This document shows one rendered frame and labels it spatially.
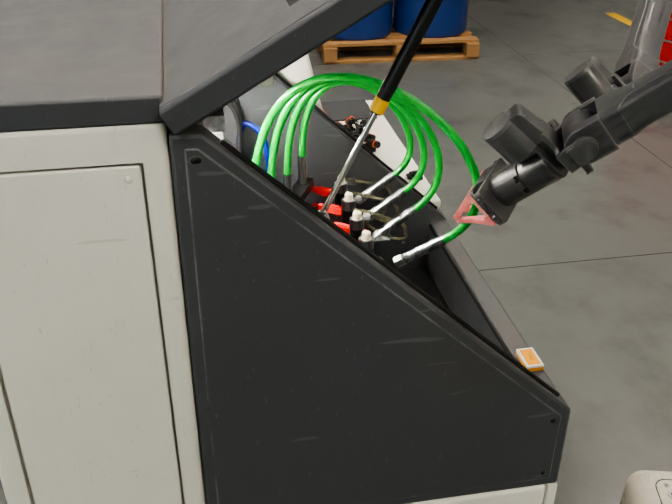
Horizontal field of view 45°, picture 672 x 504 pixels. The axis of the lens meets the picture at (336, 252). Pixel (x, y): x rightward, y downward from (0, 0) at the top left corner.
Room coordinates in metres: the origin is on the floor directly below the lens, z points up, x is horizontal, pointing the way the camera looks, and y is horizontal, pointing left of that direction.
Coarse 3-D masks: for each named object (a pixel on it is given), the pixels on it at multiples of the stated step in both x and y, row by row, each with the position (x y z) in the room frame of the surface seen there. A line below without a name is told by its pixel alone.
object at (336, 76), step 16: (304, 80) 1.21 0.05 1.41; (320, 80) 1.20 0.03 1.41; (336, 80) 1.19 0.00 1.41; (352, 80) 1.19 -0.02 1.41; (368, 80) 1.18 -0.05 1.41; (288, 96) 1.21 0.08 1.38; (400, 96) 1.17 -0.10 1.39; (272, 112) 1.21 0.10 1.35; (432, 112) 1.16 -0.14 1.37; (448, 128) 1.16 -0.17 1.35; (256, 144) 1.22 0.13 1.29; (464, 144) 1.15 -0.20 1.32; (256, 160) 1.22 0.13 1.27; (464, 224) 1.15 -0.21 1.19; (448, 240) 1.15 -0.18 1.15
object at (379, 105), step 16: (432, 0) 0.94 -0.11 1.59; (432, 16) 0.94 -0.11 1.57; (416, 32) 0.93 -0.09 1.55; (416, 48) 0.94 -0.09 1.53; (400, 64) 0.93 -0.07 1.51; (384, 80) 0.94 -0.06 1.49; (400, 80) 0.94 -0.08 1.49; (384, 96) 0.93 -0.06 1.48; (368, 128) 0.93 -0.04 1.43; (352, 160) 0.93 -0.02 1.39; (336, 192) 0.93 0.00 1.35
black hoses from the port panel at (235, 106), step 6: (234, 102) 1.47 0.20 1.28; (234, 108) 1.42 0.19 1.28; (240, 108) 1.51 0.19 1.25; (234, 114) 1.42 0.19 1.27; (240, 114) 1.47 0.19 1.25; (240, 120) 1.47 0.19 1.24; (240, 126) 1.43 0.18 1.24; (240, 132) 1.42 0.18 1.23; (240, 138) 1.42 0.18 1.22; (240, 144) 1.42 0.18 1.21; (240, 150) 1.42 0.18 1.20
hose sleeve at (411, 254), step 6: (432, 240) 1.16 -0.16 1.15; (438, 240) 1.16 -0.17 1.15; (420, 246) 1.16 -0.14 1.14; (426, 246) 1.16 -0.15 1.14; (432, 246) 1.15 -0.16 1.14; (438, 246) 1.15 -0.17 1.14; (408, 252) 1.17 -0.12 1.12; (414, 252) 1.16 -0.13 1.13; (420, 252) 1.16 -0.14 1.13; (426, 252) 1.16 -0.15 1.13; (402, 258) 1.17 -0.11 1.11; (408, 258) 1.16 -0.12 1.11; (414, 258) 1.16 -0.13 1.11
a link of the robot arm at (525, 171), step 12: (540, 144) 1.07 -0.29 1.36; (528, 156) 1.06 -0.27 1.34; (540, 156) 1.06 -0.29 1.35; (552, 156) 1.07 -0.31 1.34; (528, 168) 1.07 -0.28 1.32; (540, 168) 1.06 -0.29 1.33; (552, 168) 1.06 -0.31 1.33; (564, 168) 1.06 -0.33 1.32; (528, 180) 1.07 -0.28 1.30; (540, 180) 1.06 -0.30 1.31; (552, 180) 1.06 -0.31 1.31
